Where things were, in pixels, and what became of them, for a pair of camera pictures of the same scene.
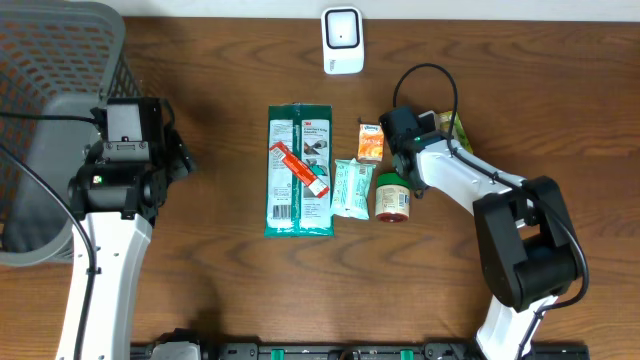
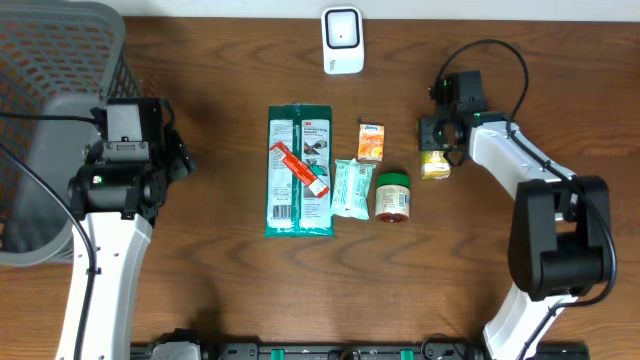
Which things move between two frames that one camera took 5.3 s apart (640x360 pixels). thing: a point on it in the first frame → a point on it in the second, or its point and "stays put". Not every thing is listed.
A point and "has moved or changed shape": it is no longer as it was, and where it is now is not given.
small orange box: x=370 y=142 stays put
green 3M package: x=299 y=173 stays put
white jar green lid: x=392 y=202 stays put
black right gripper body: x=411 y=178 → x=435 y=133
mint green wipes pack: x=353 y=180 stays put
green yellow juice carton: x=442 y=124 has moved or changed shape
